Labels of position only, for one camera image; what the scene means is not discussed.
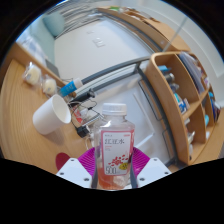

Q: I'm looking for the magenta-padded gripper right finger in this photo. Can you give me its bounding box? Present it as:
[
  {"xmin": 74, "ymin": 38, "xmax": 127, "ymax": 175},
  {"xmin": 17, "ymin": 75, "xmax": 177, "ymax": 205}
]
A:
[{"xmin": 129, "ymin": 146, "xmax": 172, "ymax": 189}]

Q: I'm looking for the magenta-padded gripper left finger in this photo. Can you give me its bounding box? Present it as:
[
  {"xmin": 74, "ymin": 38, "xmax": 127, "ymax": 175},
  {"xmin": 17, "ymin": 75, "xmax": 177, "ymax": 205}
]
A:
[{"xmin": 55, "ymin": 147, "xmax": 99, "ymax": 189}]

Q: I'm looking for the clear bottle with pink drink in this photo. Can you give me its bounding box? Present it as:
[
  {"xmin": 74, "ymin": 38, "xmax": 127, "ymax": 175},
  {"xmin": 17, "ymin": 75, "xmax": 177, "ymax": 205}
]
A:
[{"xmin": 93, "ymin": 102, "xmax": 137, "ymax": 190}]

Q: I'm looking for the flat round red coaster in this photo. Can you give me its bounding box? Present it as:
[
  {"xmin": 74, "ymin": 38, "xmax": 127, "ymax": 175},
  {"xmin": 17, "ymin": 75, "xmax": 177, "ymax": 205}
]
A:
[{"xmin": 54, "ymin": 152, "xmax": 72, "ymax": 172}]

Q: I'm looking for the black charger block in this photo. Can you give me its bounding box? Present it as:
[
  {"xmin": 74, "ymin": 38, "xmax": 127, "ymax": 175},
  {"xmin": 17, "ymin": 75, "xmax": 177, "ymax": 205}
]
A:
[{"xmin": 76, "ymin": 123, "xmax": 92, "ymax": 138}]

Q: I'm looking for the wooden shelf unit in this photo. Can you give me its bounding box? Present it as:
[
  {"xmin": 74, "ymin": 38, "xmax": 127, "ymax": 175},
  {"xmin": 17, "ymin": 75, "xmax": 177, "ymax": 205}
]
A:
[{"xmin": 143, "ymin": 50, "xmax": 223, "ymax": 166}]

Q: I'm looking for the white paper cup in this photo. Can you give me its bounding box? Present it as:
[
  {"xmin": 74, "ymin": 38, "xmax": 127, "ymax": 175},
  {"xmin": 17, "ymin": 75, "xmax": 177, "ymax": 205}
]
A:
[{"xmin": 32, "ymin": 94, "xmax": 72, "ymax": 136}]

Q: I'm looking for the black cylindrical device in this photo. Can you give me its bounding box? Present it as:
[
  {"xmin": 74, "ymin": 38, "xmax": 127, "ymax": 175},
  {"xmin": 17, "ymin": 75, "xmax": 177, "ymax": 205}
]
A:
[{"xmin": 68, "ymin": 89, "xmax": 97, "ymax": 104}]

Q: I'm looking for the blue and white tube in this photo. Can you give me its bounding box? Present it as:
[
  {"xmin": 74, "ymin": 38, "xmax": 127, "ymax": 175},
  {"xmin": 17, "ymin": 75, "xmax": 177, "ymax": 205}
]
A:
[{"xmin": 59, "ymin": 77, "xmax": 84, "ymax": 98}]

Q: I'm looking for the plastic-wrapped pale bun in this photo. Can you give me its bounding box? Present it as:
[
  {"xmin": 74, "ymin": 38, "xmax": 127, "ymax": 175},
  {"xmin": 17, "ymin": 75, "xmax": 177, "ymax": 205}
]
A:
[
  {"xmin": 42, "ymin": 74, "xmax": 59, "ymax": 98},
  {"xmin": 22, "ymin": 62, "xmax": 43, "ymax": 86}
]

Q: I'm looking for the light blue bedding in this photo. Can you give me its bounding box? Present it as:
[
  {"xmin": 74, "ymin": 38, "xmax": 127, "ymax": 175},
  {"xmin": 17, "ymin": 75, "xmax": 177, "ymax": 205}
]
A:
[{"xmin": 14, "ymin": 19, "xmax": 56, "ymax": 68}]

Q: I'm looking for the teal pillow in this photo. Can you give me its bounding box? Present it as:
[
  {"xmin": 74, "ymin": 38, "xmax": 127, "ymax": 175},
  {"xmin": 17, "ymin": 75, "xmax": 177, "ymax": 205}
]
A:
[{"xmin": 41, "ymin": 11, "xmax": 66, "ymax": 38}]

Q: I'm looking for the grey metal frame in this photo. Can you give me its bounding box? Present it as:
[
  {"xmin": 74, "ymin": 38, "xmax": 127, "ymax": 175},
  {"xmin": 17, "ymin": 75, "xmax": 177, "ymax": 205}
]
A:
[{"xmin": 81, "ymin": 55, "xmax": 178, "ymax": 165}]

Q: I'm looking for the wooden loft bed rail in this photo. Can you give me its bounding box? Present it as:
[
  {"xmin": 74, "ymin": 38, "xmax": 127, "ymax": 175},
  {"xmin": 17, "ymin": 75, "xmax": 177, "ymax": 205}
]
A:
[{"xmin": 96, "ymin": 6, "xmax": 191, "ymax": 53}]

